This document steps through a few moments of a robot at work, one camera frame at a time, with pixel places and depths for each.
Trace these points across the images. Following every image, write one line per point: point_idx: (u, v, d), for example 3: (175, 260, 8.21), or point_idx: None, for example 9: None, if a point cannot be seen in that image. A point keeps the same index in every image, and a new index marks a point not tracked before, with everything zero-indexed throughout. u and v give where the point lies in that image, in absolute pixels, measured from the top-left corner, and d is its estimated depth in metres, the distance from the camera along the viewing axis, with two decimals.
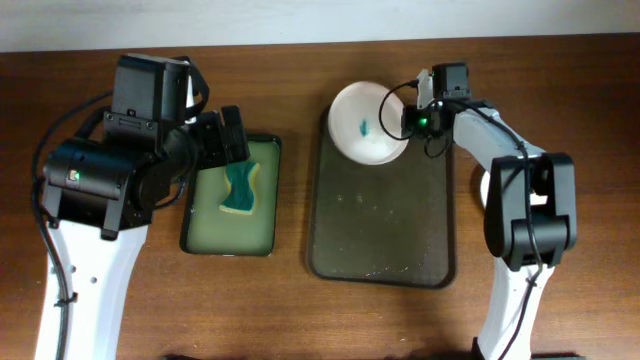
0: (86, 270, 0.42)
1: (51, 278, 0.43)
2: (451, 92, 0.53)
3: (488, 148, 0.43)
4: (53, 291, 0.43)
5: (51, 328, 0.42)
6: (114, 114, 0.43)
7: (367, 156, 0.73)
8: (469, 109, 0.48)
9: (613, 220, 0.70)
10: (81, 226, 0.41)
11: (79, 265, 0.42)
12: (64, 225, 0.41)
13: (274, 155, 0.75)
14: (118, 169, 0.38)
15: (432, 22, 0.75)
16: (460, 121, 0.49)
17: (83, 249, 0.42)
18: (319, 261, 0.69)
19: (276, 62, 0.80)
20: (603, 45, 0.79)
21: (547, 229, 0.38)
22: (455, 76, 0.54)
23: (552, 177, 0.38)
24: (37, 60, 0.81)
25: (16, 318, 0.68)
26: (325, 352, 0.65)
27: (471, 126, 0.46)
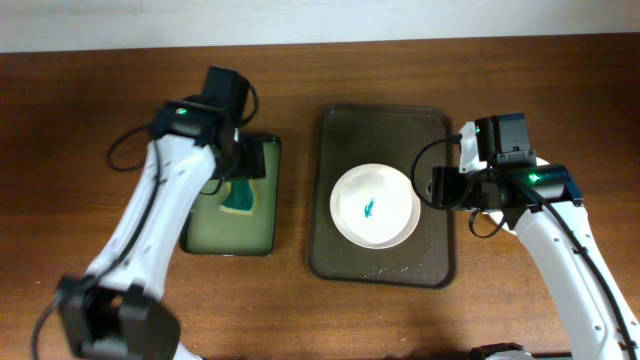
0: (172, 196, 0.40)
1: (139, 192, 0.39)
2: (509, 154, 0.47)
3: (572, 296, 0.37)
4: (136, 203, 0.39)
5: (132, 215, 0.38)
6: (171, 105, 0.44)
7: (361, 240, 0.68)
8: (546, 209, 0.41)
9: (614, 220, 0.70)
10: (180, 160, 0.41)
11: (170, 194, 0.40)
12: (175, 156, 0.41)
13: (273, 156, 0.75)
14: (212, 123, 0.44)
15: (431, 23, 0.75)
16: (534, 224, 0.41)
17: (175, 178, 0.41)
18: (319, 262, 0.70)
19: (276, 63, 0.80)
20: (601, 45, 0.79)
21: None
22: (512, 133, 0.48)
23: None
24: (37, 61, 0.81)
25: (15, 319, 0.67)
26: (325, 352, 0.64)
27: (549, 247, 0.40)
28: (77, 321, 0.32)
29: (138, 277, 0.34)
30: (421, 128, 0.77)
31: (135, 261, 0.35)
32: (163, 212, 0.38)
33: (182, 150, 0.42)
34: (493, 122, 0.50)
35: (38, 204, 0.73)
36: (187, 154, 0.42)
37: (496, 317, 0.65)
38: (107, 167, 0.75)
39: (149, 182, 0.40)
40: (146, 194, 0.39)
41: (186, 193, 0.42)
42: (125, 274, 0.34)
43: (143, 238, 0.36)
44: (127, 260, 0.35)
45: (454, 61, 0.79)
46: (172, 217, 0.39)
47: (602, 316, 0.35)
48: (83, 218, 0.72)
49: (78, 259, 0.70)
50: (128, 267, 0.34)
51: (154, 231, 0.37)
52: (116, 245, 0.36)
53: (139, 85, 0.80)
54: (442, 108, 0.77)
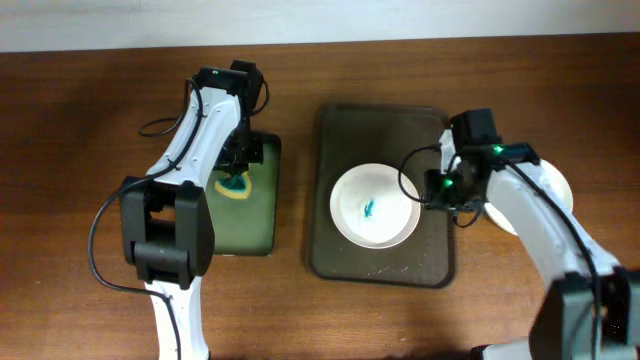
0: (212, 128, 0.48)
1: (185, 122, 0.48)
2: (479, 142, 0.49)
3: (537, 230, 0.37)
4: (182, 130, 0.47)
5: (180, 137, 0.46)
6: (205, 70, 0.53)
7: (361, 240, 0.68)
8: (509, 167, 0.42)
9: (614, 219, 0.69)
10: (217, 102, 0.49)
11: (209, 124, 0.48)
12: (214, 99, 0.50)
13: (275, 156, 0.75)
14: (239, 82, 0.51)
15: (432, 21, 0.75)
16: (500, 182, 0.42)
17: (213, 114, 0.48)
18: (319, 262, 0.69)
19: (276, 62, 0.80)
20: (601, 44, 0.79)
21: (611, 352, 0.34)
22: (482, 124, 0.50)
23: (626, 301, 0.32)
24: (37, 60, 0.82)
25: (16, 318, 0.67)
26: (325, 352, 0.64)
27: (512, 193, 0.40)
28: (138, 210, 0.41)
29: (189, 178, 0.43)
30: (421, 127, 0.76)
31: (185, 167, 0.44)
32: (207, 133, 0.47)
33: (217, 97, 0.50)
34: (463, 116, 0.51)
35: (39, 203, 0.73)
36: (222, 99, 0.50)
37: (496, 317, 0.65)
38: (107, 167, 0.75)
39: (192, 116, 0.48)
40: (191, 122, 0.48)
41: (221, 130, 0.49)
42: (178, 176, 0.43)
43: (191, 153, 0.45)
44: (179, 166, 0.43)
45: (455, 60, 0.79)
46: (211, 141, 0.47)
47: (562, 235, 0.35)
48: (83, 218, 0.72)
49: (78, 259, 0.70)
50: (181, 172, 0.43)
51: (198, 150, 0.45)
52: (170, 153, 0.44)
53: (139, 84, 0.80)
54: (442, 108, 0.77)
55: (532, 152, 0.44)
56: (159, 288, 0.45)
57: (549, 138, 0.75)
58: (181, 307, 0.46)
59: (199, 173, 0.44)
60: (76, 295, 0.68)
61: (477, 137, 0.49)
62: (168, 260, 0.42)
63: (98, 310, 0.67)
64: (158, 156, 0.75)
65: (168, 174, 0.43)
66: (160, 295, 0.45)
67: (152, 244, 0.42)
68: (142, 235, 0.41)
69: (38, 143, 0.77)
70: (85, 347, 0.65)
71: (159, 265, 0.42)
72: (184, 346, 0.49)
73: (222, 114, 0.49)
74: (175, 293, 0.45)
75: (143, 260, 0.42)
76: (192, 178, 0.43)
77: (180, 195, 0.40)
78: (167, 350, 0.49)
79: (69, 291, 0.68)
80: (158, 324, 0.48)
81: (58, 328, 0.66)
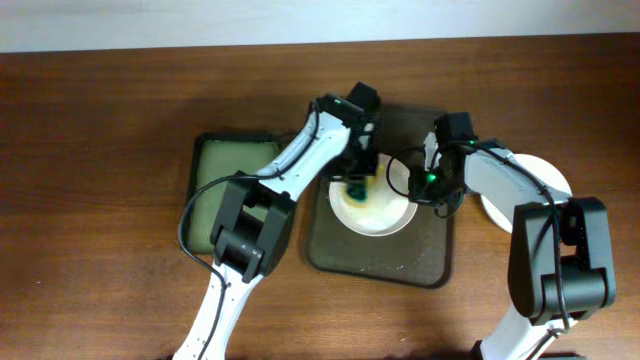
0: (319, 151, 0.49)
1: (296, 139, 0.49)
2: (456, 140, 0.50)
3: (504, 187, 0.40)
4: (293, 145, 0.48)
5: (290, 150, 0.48)
6: (329, 97, 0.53)
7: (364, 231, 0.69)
8: (480, 151, 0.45)
9: (614, 220, 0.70)
10: (331, 129, 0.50)
11: (319, 145, 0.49)
12: (329, 126, 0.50)
13: (271, 157, 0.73)
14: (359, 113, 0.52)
15: (432, 22, 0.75)
16: (472, 163, 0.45)
17: (325, 139, 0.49)
18: (317, 259, 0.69)
19: (276, 63, 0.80)
20: (601, 44, 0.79)
21: (580, 287, 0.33)
22: (460, 125, 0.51)
23: (583, 226, 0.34)
24: (36, 61, 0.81)
25: (16, 319, 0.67)
26: (325, 352, 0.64)
27: (482, 167, 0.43)
28: (236, 200, 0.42)
29: (286, 188, 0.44)
30: (426, 127, 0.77)
31: (288, 179, 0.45)
32: (312, 157, 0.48)
33: (334, 123, 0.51)
34: (443, 118, 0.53)
35: (39, 203, 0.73)
36: (337, 127, 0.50)
37: (496, 317, 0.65)
38: (107, 167, 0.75)
39: (304, 135, 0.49)
40: (302, 143, 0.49)
41: (327, 151, 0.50)
42: (279, 184, 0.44)
43: (295, 168, 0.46)
44: (283, 176, 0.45)
45: (455, 61, 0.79)
46: (314, 161, 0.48)
47: (525, 184, 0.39)
48: (83, 218, 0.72)
49: (78, 259, 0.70)
50: (283, 181, 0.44)
51: (302, 167, 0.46)
52: (278, 163, 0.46)
53: (139, 85, 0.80)
54: (441, 108, 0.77)
55: (500, 145, 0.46)
56: (222, 271, 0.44)
57: (549, 139, 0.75)
58: (231, 301, 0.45)
59: (296, 189, 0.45)
60: (75, 295, 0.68)
61: (459, 133, 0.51)
62: (245, 252, 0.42)
63: (98, 311, 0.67)
64: (158, 156, 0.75)
65: (272, 181, 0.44)
66: (220, 279, 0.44)
67: (239, 235, 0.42)
68: (232, 221, 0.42)
69: (39, 143, 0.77)
70: (85, 347, 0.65)
71: (235, 252, 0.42)
72: (213, 341, 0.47)
73: (334, 141, 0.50)
74: (234, 282, 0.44)
75: (224, 242, 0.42)
76: (290, 190, 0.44)
77: (276, 204, 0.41)
78: (195, 336, 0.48)
79: (69, 291, 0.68)
80: (203, 306, 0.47)
81: (57, 329, 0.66)
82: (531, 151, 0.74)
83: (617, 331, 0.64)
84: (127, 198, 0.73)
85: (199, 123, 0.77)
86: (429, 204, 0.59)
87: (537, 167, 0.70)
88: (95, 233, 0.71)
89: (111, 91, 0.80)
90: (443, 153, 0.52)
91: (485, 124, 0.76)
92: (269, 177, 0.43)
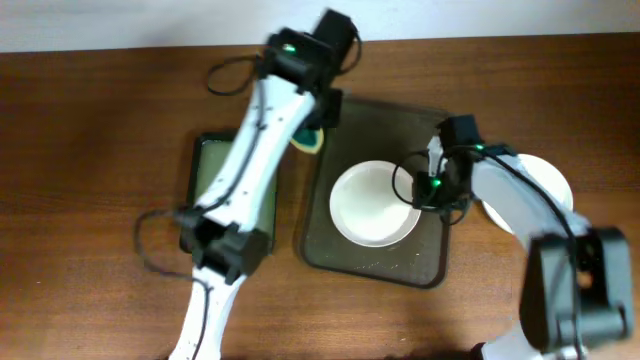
0: (270, 142, 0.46)
1: (242, 136, 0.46)
2: (462, 145, 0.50)
3: (519, 208, 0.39)
4: (238, 148, 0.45)
5: (234, 155, 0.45)
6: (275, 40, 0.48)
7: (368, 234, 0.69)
8: (488, 157, 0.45)
9: (613, 220, 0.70)
10: (279, 107, 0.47)
11: (267, 139, 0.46)
12: (278, 105, 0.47)
13: None
14: (317, 58, 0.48)
15: (433, 22, 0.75)
16: (479, 172, 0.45)
17: (273, 125, 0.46)
18: (312, 255, 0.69)
19: None
20: (603, 44, 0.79)
21: (597, 323, 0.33)
22: (468, 129, 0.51)
23: (603, 259, 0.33)
24: (34, 60, 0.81)
25: (17, 318, 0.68)
26: (325, 352, 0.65)
27: (493, 180, 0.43)
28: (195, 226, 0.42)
29: (236, 216, 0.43)
30: (428, 127, 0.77)
31: (235, 200, 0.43)
32: (262, 157, 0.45)
33: (281, 100, 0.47)
34: (448, 121, 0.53)
35: (38, 204, 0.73)
36: (287, 102, 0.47)
37: (495, 317, 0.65)
38: (108, 168, 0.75)
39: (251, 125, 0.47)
40: (248, 137, 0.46)
41: (280, 141, 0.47)
42: (228, 211, 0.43)
43: (242, 184, 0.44)
44: (229, 200, 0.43)
45: (455, 61, 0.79)
46: (267, 165, 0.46)
47: (543, 214, 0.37)
48: (83, 218, 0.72)
49: (78, 259, 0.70)
50: (231, 206, 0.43)
51: (252, 181, 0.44)
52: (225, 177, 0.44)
53: (139, 85, 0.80)
54: (445, 109, 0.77)
55: (508, 149, 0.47)
56: (203, 275, 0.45)
57: (548, 140, 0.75)
58: (216, 303, 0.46)
59: (249, 213, 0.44)
60: (76, 295, 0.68)
61: (466, 138, 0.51)
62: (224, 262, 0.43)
63: (99, 311, 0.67)
64: (158, 157, 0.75)
65: (217, 209, 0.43)
66: (202, 284, 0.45)
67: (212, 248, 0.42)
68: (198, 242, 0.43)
69: (39, 143, 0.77)
70: (86, 346, 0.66)
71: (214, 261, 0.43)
72: (204, 343, 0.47)
73: (285, 123, 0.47)
74: (217, 285, 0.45)
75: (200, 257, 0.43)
76: (240, 217, 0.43)
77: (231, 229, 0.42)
78: (186, 339, 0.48)
79: (69, 291, 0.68)
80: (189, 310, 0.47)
81: (58, 329, 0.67)
82: (531, 152, 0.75)
83: None
84: (127, 198, 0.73)
85: (199, 123, 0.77)
86: (434, 210, 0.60)
87: (537, 167, 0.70)
88: (95, 233, 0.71)
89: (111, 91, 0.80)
90: (448, 157, 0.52)
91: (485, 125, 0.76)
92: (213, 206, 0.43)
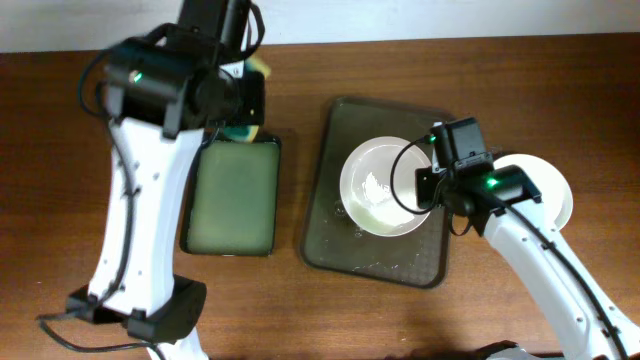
0: (151, 209, 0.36)
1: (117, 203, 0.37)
2: (467, 160, 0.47)
3: (542, 286, 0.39)
4: (114, 223, 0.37)
5: (115, 233, 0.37)
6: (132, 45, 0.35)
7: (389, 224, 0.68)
8: (499, 193, 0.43)
9: (612, 220, 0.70)
10: (151, 155, 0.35)
11: (146, 204, 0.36)
12: (141, 154, 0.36)
13: (272, 158, 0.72)
14: (204, 55, 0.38)
15: (432, 22, 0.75)
16: (500, 230, 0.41)
17: (151, 185, 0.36)
18: (312, 255, 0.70)
19: (275, 61, 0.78)
20: (603, 44, 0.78)
21: None
22: (466, 139, 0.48)
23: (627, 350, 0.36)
24: (33, 62, 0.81)
25: (20, 319, 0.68)
26: (325, 352, 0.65)
27: (518, 247, 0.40)
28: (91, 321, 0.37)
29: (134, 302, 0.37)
30: (428, 126, 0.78)
31: (130, 286, 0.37)
32: (142, 228, 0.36)
33: (147, 138, 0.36)
34: (446, 130, 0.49)
35: (38, 205, 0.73)
36: (157, 144, 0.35)
37: (495, 317, 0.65)
38: (108, 168, 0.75)
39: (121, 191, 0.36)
40: (121, 209, 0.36)
41: (164, 205, 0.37)
42: (124, 299, 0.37)
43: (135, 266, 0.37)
44: (124, 286, 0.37)
45: (455, 61, 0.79)
46: (159, 230, 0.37)
47: (582, 308, 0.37)
48: (82, 219, 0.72)
49: (81, 261, 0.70)
50: (125, 291, 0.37)
51: (148, 260, 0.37)
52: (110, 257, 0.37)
53: None
54: (449, 113, 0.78)
55: (521, 172, 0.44)
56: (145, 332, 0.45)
57: (547, 140, 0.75)
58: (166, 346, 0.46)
59: (153, 291, 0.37)
60: None
61: (471, 153, 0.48)
62: None
63: None
64: None
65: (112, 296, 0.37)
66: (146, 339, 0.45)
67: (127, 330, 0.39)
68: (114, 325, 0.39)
69: (38, 144, 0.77)
70: None
71: None
72: None
73: (164, 180, 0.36)
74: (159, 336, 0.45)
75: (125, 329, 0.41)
76: (143, 303, 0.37)
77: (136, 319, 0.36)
78: None
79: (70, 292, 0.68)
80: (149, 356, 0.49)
81: None
82: (530, 152, 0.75)
83: None
84: None
85: None
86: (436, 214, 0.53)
87: (537, 168, 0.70)
88: (96, 234, 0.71)
89: None
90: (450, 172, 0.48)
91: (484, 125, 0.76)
92: (109, 294, 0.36)
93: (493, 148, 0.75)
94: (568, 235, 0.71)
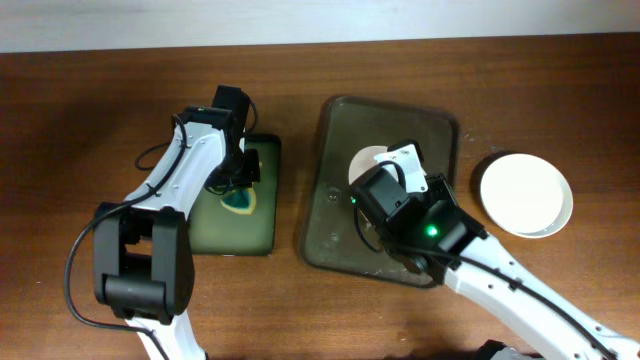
0: (195, 159, 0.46)
1: (167, 152, 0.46)
2: (394, 212, 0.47)
3: (525, 328, 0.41)
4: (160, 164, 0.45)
5: (163, 163, 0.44)
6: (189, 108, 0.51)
7: None
8: (446, 242, 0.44)
9: (614, 219, 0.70)
10: (204, 134, 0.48)
11: (194, 154, 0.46)
12: (199, 133, 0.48)
13: (272, 158, 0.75)
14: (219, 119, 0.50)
15: (431, 21, 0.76)
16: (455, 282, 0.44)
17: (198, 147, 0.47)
18: (312, 255, 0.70)
19: (276, 64, 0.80)
20: (599, 44, 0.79)
21: None
22: (384, 191, 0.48)
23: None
24: (35, 61, 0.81)
25: (16, 318, 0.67)
26: (325, 352, 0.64)
27: (488, 296, 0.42)
28: (111, 240, 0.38)
29: (167, 203, 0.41)
30: (428, 127, 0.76)
31: (166, 194, 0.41)
32: (190, 164, 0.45)
33: (201, 131, 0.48)
34: (362, 191, 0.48)
35: (38, 203, 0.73)
36: (208, 132, 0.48)
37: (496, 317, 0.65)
38: (109, 168, 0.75)
39: (176, 145, 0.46)
40: (171, 157, 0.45)
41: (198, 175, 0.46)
42: (157, 202, 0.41)
43: (172, 180, 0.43)
44: (159, 192, 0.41)
45: (454, 61, 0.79)
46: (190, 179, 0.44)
47: (575, 343, 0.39)
48: (83, 218, 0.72)
49: (79, 260, 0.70)
50: (160, 198, 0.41)
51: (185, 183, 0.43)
52: (151, 179, 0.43)
53: (139, 85, 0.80)
54: (448, 111, 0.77)
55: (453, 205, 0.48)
56: (141, 323, 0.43)
57: (547, 139, 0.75)
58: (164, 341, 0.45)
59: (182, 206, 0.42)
60: (75, 295, 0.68)
61: (400, 201, 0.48)
62: (142, 297, 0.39)
63: (100, 311, 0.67)
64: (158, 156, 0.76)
65: (147, 199, 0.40)
66: (143, 328, 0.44)
67: (126, 281, 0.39)
68: (115, 269, 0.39)
69: (39, 143, 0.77)
70: (86, 346, 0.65)
71: (134, 302, 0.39)
72: None
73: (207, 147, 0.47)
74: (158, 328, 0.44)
75: (114, 299, 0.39)
76: (172, 204, 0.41)
77: (158, 221, 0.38)
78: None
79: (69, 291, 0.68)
80: (150, 352, 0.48)
81: (58, 329, 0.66)
82: (531, 151, 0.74)
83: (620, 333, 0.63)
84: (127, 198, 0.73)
85: None
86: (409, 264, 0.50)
87: (535, 167, 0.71)
88: None
89: (111, 91, 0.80)
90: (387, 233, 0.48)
91: (484, 124, 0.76)
92: (143, 197, 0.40)
93: (494, 146, 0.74)
94: (571, 235, 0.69)
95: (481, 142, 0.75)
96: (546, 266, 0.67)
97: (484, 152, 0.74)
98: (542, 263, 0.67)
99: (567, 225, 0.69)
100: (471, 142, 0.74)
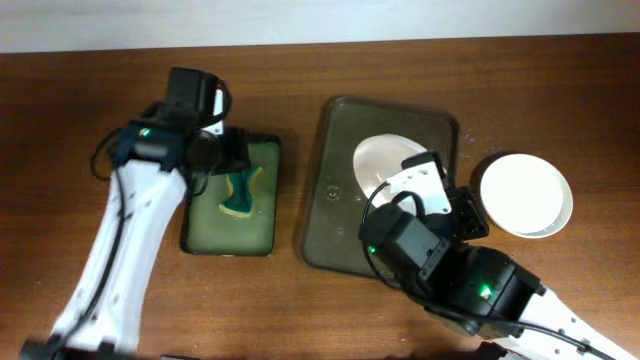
0: (137, 228, 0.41)
1: (103, 233, 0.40)
2: (428, 263, 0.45)
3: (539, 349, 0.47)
4: (103, 237, 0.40)
5: (99, 253, 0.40)
6: (133, 126, 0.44)
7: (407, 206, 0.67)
8: (494, 306, 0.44)
9: (613, 220, 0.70)
10: (145, 188, 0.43)
11: (137, 226, 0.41)
12: (137, 188, 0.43)
13: (272, 158, 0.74)
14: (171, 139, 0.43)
15: (432, 21, 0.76)
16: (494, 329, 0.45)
17: (142, 210, 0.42)
18: (312, 256, 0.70)
19: (275, 63, 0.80)
20: (599, 44, 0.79)
21: None
22: (417, 242, 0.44)
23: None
24: (34, 61, 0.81)
25: (15, 319, 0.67)
26: (325, 352, 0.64)
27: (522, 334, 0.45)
28: None
29: (106, 331, 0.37)
30: (428, 127, 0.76)
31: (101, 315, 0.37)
32: (129, 246, 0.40)
33: (147, 179, 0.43)
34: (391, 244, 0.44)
35: (38, 204, 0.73)
36: (153, 184, 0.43)
37: None
38: None
39: (110, 221, 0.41)
40: (110, 230, 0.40)
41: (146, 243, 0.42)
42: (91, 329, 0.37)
43: (109, 288, 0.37)
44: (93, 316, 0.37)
45: (454, 61, 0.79)
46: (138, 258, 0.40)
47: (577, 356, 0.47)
48: (83, 218, 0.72)
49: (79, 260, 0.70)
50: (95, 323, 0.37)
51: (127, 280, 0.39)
52: (85, 287, 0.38)
53: (139, 85, 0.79)
54: (447, 110, 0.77)
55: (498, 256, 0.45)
56: None
57: (547, 139, 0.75)
58: None
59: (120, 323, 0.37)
60: None
61: (429, 252, 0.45)
62: None
63: None
64: None
65: (82, 328, 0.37)
66: None
67: None
68: None
69: (39, 144, 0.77)
70: None
71: None
72: None
73: (152, 208, 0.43)
74: None
75: None
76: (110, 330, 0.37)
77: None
78: None
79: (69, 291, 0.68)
80: None
81: None
82: (531, 151, 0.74)
83: (619, 333, 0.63)
84: None
85: None
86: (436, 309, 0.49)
87: (535, 169, 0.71)
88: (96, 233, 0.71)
89: (110, 91, 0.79)
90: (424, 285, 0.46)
91: (485, 124, 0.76)
92: (77, 327, 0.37)
93: (494, 147, 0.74)
94: (571, 235, 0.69)
95: (481, 142, 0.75)
96: (547, 266, 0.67)
97: (484, 152, 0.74)
98: (543, 262, 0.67)
99: (567, 225, 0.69)
100: (472, 142, 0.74)
